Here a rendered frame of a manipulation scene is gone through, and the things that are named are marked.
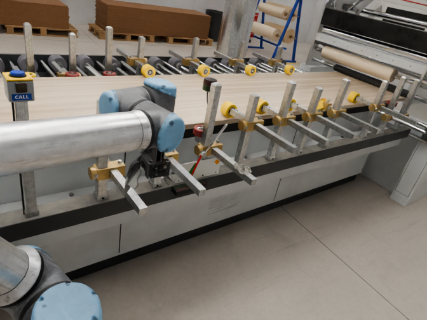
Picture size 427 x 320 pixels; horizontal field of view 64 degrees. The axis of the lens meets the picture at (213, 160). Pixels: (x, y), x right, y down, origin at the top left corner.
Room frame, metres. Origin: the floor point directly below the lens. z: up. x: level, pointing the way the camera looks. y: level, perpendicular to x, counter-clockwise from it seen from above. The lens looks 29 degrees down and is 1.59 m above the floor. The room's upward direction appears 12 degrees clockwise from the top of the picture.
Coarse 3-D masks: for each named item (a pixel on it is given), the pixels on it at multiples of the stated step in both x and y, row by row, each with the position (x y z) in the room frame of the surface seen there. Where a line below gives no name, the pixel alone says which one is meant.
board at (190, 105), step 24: (312, 72) 3.41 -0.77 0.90; (0, 96) 1.46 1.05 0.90; (48, 96) 1.58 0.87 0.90; (72, 96) 1.64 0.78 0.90; (96, 96) 1.70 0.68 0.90; (192, 96) 2.02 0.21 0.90; (240, 96) 2.21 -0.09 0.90; (264, 96) 2.33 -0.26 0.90; (360, 96) 2.88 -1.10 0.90; (384, 96) 3.06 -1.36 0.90; (0, 120) 1.23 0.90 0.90; (192, 120) 1.65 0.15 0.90; (216, 120) 1.71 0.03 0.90
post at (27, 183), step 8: (16, 104) 0.93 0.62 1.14; (24, 104) 0.94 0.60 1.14; (16, 112) 0.93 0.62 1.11; (24, 112) 0.94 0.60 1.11; (16, 120) 0.94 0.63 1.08; (24, 120) 0.94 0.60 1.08; (24, 176) 0.93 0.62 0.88; (32, 176) 0.95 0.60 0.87; (24, 184) 0.93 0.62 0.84; (32, 184) 0.95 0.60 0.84; (24, 192) 0.93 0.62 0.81; (32, 192) 0.94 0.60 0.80; (24, 200) 0.94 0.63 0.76; (32, 200) 0.94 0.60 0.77; (24, 208) 0.94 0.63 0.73; (32, 208) 0.94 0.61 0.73; (32, 216) 0.94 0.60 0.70
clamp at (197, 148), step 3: (198, 144) 1.46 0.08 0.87; (213, 144) 1.48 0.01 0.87; (216, 144) 1.48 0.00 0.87; (219, 144) 1.49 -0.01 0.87; (222, 144) 1.50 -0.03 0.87; (195, 147) 1.44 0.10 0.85; (198, 147) 1.42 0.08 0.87; (201, 147) 1.43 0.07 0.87; (204, 147) 1.43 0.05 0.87; (210, 147) 1.45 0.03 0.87; (213, 147) 1.46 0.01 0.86; (219, 147) 1.49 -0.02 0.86; (195, 150) 1.44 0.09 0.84; (198, 150) 1.42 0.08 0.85; (210, 150) 1.45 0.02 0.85; (195, 153) 1.43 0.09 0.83; (198, 153) 1.42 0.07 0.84; (207, 153) 1.44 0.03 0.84; (210, 153) 1.46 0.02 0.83
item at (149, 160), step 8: (144, 152) 0.90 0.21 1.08; (152, 152) 0.87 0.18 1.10; (160, 152) 0.87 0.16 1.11; (144, 160) 0.87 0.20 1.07; (152, 160) 0.87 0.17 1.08; (160, 160) 0.87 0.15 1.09; (168, 160) 0.89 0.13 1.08; (144, 168) 0.89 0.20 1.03; (152, 168) 0.85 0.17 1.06; (160, 168) 0.87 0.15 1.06; (168, 168) 0.89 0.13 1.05; (152, 176) 0.86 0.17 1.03; (160, 176) 0.87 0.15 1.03
